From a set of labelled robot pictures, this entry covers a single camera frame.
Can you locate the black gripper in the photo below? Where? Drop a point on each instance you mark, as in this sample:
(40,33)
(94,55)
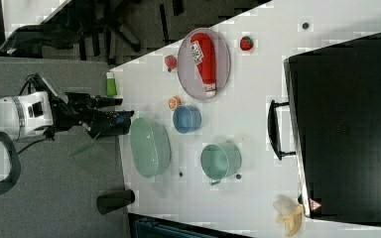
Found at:
(81,110)

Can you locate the black toaster oven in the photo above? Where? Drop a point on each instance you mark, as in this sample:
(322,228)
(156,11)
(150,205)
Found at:
(334,98)

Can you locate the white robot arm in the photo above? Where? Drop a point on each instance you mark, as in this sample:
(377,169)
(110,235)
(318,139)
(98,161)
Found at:
(42,113)

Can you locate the green bottle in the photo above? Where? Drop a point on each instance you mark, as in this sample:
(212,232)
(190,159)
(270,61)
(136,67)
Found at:
(110,84)

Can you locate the green oval colander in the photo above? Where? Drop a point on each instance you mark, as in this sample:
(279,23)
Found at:
(150,147)

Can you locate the orange slice toy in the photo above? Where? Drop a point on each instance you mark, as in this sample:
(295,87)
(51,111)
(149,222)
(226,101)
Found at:
(174,102)

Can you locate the blue cup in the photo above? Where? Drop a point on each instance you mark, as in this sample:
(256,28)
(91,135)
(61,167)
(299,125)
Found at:
(186,119)

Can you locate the small red toy fruit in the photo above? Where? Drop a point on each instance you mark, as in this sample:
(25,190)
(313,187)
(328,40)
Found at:
(171,62)

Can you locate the black cylinder cup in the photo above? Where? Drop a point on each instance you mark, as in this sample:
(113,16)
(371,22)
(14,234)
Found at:
(113,201)

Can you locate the black office chair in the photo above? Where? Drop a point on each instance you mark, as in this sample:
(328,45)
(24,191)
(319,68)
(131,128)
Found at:
(30,25)

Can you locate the grey round plate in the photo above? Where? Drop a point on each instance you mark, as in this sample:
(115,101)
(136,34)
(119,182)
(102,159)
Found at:
(189,77)

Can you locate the red ketchup bottle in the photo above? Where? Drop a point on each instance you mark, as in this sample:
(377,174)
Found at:
(203,54)

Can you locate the green mug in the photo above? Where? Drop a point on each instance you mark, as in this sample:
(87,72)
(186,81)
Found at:
(220,161)

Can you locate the red toy strawberry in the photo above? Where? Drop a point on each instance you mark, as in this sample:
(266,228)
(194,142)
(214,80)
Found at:
(246,44)

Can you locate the peeled toy banana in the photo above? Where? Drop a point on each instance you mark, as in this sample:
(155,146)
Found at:
(290,214)

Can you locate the blue metal frame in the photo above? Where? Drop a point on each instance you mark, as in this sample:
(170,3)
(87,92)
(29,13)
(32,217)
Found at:
(149,227)

